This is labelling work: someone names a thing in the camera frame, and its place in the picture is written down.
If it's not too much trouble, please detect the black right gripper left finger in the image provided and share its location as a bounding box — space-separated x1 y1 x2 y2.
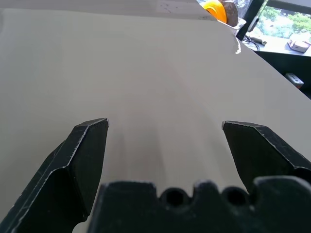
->
0 118 109 233

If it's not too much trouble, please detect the yellow round toy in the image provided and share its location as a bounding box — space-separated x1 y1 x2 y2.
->
203 0 228 24

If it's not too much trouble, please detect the black cable tangle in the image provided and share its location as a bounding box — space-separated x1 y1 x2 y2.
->
242 33 268 50

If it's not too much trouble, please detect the white perforated plastic basket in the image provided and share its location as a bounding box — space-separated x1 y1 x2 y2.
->
227 17 247 36

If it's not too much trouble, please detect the grey battery with red label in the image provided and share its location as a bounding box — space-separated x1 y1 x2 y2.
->
285 72 305 89

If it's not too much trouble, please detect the crinkled clear plastic wrapper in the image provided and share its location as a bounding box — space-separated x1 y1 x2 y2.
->
232 0 251 16

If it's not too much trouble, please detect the small white cardboard box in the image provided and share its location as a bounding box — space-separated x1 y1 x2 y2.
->
286 33 311 53

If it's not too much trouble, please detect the brown round item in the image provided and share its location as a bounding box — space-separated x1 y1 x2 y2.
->
220 0 240 27

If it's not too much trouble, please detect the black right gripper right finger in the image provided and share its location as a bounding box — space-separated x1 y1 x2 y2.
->
222 120 311 195

